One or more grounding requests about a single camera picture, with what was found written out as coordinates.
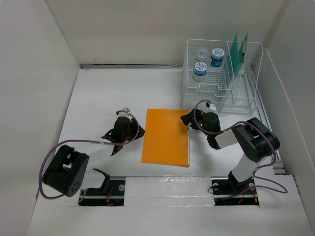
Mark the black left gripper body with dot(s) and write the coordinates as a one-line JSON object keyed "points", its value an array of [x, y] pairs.
{"points": [[132, 131]]}

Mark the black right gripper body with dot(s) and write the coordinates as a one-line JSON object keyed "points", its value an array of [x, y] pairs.
{"points": [[199, 116]]}

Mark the orange file folder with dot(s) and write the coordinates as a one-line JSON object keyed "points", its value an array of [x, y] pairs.
{"points": [[166, 139]]}

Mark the blue pin jar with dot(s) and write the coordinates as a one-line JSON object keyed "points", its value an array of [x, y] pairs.
{"points": [[199, 71], [217, 57]]}

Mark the clear paper clip jar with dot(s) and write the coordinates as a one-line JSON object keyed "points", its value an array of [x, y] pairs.
{"points": [[202, 55]]}

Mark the green clip file folder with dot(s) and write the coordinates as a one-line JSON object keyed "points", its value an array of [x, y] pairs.
{"points": [[237, 53]]}

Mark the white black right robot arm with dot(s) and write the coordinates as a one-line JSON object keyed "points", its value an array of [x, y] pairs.
{"points": [[255, 139]]}

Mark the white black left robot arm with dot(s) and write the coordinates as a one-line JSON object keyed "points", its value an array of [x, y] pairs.
{"points": [[63, 168]]}

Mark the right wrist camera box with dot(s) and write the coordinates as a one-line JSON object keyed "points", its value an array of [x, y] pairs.
{"points": [[210, 107]]}

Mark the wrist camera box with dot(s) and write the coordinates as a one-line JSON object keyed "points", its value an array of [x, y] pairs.
{"points": [[123, 112], [210, 107]]}

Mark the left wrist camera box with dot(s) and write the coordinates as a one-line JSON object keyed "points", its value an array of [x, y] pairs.
{"points": [[123, 112]]}

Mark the white wire desk organizer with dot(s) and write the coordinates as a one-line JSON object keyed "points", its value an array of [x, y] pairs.
{"points": [[230, 94]]}

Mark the front mounting rail with wires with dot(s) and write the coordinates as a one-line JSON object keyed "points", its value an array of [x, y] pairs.
{"points": [[163, 192]]}

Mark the metal rail at back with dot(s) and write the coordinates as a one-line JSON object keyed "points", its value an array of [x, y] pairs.
{"points": [[129, 66]]}

